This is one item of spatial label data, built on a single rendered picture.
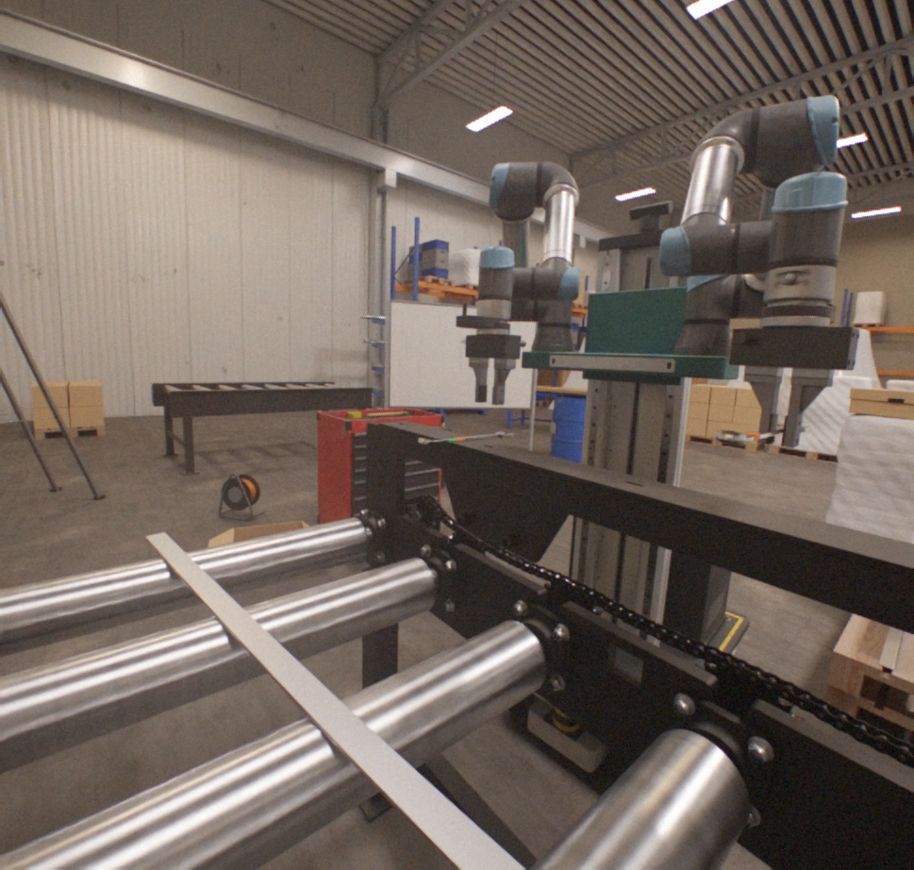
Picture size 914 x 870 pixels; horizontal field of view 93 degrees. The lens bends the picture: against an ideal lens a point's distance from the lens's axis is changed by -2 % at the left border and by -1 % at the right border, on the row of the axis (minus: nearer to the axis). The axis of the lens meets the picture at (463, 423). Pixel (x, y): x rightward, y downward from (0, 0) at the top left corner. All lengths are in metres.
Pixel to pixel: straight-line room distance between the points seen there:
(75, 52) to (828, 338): 10.72
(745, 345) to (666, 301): 0.88
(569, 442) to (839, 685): 4.43
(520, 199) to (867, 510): 3.40
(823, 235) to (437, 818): 0.75
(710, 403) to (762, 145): 8.05
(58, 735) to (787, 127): 1.47
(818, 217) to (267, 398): 5.47
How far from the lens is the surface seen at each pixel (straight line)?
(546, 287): 1.08
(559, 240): 1.18
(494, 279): 0.99
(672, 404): 1.59
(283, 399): 5.81
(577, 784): 1.88
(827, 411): 8.74
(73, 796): 2.07
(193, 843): 0.61
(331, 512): 3.13
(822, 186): 0.72
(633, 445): 1.70
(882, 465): 4.05
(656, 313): 1.58
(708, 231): 0.81
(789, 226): 0.70
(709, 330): 1.38
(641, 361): 1.41
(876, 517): 4.12
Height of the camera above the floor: 1.35
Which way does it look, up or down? 8 degrees down
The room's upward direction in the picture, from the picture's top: 2 degrees clockwise
